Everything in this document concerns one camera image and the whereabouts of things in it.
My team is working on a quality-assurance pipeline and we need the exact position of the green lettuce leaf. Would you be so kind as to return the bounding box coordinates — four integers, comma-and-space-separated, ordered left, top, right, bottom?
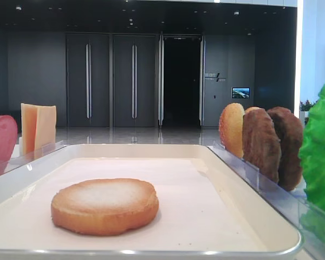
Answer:
299, 85, 325, 211

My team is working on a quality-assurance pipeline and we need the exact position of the round bread slice on tray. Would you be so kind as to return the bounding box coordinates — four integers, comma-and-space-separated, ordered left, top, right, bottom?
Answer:
51, 178, 159, 236

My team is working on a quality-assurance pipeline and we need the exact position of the front brown meat patty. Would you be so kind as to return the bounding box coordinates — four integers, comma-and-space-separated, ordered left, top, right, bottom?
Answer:
242, 108, 281, 184

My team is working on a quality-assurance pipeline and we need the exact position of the brown meat patty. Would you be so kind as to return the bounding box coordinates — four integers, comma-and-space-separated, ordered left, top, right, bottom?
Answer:
242, 108, 281, 184
267, 107, 303, 191

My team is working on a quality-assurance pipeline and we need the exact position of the pale cheese slice inner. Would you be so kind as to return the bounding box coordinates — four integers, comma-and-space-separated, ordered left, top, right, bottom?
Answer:
34, 106, 57, 159

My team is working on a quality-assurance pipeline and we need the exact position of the rear brown meat patty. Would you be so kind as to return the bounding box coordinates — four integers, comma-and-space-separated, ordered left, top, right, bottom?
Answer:
267, 107, 303, 191

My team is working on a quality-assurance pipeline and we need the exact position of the orange cheese slice outer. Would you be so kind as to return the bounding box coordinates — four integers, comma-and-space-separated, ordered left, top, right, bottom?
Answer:
21, 103, 37, 155

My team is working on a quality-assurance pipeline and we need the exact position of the red tomato slice outer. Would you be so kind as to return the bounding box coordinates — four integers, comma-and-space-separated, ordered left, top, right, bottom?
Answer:
0, 115, 17, 162

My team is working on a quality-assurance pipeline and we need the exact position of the golden bun slice inner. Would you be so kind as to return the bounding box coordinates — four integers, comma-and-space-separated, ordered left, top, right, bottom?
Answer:
219, 103, 245, 158

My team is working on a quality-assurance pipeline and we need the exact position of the dark double door middle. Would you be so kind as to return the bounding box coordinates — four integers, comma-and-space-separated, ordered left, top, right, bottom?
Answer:
113, 35, 155, 127

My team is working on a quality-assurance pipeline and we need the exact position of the dark double door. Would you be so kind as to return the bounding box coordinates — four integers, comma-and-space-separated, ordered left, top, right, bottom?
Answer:
67, 34, 109, 127
113, 35, 155, 127

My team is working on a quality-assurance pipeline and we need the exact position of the dark double door left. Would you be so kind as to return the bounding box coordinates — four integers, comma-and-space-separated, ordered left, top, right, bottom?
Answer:
67, 34, 109, 127

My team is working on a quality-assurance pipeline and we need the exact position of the white rectangular tray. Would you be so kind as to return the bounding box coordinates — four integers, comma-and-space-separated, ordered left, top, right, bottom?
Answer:
0, 144, 304, 259

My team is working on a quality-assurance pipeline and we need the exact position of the flower planter box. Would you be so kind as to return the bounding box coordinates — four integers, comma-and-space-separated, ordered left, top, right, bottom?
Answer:
300, 100, 317, 126

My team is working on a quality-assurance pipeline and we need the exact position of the clear acrylic rack left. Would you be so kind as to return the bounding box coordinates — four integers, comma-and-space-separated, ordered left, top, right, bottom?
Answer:
0, 141, 65, 176

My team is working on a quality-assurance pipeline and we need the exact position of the clear acrylic rack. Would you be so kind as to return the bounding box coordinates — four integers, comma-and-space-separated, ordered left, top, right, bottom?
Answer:
209, 142, 325, 259
0, 141, 65, 176

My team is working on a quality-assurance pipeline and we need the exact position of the clear acrylic rack right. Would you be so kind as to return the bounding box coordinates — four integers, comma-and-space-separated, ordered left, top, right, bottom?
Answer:
209, 142, 325, 259

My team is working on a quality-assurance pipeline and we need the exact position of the wall display screen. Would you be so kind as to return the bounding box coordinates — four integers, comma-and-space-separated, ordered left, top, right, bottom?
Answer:
232, 88, 250, 99

